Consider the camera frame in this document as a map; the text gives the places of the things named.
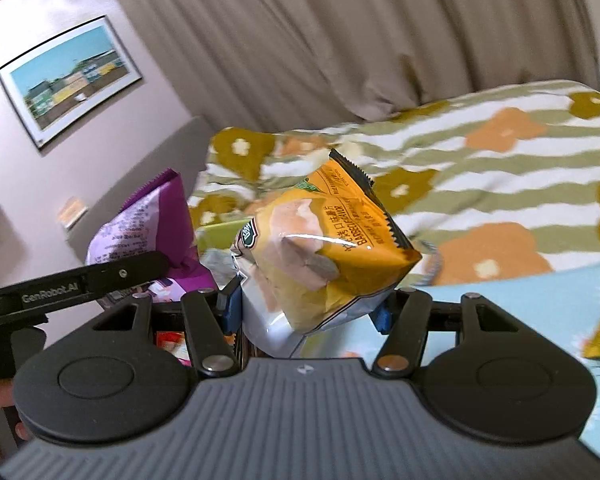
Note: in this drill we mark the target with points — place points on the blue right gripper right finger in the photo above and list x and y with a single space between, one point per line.
382 317

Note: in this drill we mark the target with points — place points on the striped floral blanket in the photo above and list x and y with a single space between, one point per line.
497 184

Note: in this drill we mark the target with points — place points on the framed picture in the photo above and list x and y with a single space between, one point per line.
55 84

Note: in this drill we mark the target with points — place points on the purple snack bag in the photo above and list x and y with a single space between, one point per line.
156 217

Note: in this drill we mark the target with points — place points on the beige wall switch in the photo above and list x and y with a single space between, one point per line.
71 212

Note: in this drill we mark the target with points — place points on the beige curtain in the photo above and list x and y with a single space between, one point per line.
274 65

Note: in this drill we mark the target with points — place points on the light blue floral sheet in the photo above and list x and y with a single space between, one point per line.
496 368

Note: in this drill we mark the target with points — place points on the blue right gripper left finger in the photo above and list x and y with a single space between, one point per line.
228 308

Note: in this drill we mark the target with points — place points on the pink snack bag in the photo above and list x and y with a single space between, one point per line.
175 344

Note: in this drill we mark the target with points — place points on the orange white chip bag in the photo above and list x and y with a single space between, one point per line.
323 253

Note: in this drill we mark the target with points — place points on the green cardboard box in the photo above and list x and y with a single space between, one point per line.
218 236

